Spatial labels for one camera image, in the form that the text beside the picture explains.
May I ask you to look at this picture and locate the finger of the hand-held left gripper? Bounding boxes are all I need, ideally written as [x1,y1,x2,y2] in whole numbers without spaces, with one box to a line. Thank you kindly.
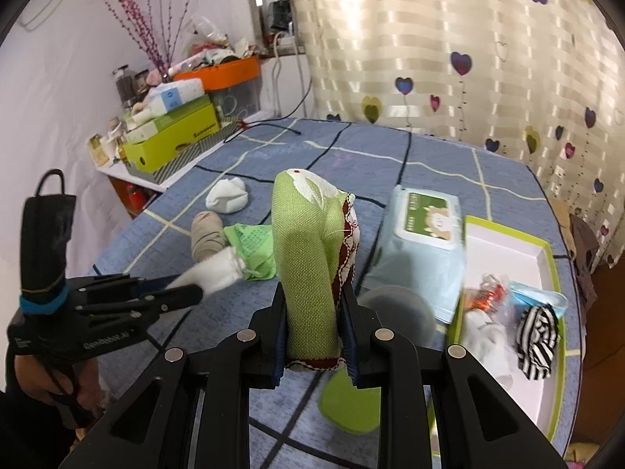
[77,276,170,300]
[77,283,204,334]

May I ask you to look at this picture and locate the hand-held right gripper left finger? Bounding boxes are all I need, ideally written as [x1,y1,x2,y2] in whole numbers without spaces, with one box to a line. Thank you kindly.
[59,283,289,469]

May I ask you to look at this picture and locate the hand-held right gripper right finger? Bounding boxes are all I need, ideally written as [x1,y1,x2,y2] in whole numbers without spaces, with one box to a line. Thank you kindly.
[339,283,570,469]

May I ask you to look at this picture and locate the white sock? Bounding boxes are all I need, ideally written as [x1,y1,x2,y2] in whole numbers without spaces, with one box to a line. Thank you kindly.
[205,176,251,214]
[168,247,246,296]

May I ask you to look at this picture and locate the green cloth with patterned trim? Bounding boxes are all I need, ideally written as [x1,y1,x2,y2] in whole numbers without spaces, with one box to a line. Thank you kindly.
[270,168,361,371]

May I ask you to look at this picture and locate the white non-woven cloth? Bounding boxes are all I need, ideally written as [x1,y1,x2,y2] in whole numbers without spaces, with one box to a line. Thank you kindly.
[461,310,519,394]

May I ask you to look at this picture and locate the clear plastic bag red print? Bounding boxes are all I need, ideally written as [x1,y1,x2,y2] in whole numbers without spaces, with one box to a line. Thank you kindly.
[463,274,511,314]

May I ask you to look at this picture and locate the green-rimmed white tray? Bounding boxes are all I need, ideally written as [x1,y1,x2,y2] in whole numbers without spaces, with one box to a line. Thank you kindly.
[443,215,571,444]

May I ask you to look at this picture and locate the black white striped cloth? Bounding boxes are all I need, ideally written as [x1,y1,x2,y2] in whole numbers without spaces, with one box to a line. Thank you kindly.
[516,304,561,381]

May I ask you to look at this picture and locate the blue face mask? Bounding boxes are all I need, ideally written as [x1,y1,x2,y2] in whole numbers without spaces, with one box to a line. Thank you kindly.
[508,281,568,318]

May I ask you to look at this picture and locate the person's left hand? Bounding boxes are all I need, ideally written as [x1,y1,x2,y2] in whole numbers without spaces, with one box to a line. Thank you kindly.
[14,352,105,418]

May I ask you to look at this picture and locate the beige rolled bandage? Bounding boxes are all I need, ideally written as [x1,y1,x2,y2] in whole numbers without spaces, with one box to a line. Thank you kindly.
[190,211,229,261]

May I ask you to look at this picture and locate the red item under table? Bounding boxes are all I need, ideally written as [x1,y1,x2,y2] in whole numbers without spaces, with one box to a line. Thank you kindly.
[124,183,147,216]

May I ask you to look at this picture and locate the light green cloth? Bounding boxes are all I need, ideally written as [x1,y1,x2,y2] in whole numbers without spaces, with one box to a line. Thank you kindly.
[223,223,278,281]

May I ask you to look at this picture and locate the wet wipes pack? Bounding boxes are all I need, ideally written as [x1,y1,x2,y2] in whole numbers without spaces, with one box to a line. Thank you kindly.
[360,186,468,326]

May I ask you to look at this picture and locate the green cardboard carton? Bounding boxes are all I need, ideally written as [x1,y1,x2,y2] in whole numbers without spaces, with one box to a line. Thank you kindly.
[122,102,220,172]

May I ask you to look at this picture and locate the dark glass jar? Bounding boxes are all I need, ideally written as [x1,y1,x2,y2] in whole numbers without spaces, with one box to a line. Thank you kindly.
[114,64,138,108]

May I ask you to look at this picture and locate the white blue box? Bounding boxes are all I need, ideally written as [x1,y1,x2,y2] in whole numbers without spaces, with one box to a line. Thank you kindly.
[146,78,206,113]

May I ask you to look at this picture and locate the orange lidded plastic bin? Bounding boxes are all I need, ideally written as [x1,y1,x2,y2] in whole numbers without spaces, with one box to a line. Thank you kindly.
[173,56,262,118]

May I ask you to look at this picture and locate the brown garment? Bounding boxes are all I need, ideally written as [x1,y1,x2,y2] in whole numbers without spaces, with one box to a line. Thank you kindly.
[569,212,600,306]

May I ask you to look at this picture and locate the purple decorative branches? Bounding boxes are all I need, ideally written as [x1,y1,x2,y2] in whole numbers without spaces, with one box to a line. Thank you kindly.
[105,0,201,81]

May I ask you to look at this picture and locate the wooden wardrobe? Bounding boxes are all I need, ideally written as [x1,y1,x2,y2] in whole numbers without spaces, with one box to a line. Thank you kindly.
[583,254,625,401]

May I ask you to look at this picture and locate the crumpled clear plastic bag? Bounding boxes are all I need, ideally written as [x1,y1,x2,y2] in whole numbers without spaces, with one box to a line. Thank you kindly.
[188,14,228,45]

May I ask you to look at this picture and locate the black power adapter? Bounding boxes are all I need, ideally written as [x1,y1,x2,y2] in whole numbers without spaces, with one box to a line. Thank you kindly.
[268,0,294,30]

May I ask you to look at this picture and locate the cream curtain with hearts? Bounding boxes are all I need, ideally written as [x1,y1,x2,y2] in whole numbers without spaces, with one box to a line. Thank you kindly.
[266,0,625,265]

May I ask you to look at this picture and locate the black cable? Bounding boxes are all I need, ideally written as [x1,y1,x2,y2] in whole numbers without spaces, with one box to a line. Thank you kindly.
[225,59,313,143]

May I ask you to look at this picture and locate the white cable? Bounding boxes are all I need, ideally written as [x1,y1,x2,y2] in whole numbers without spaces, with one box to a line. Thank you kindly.
[270,29,308,118]

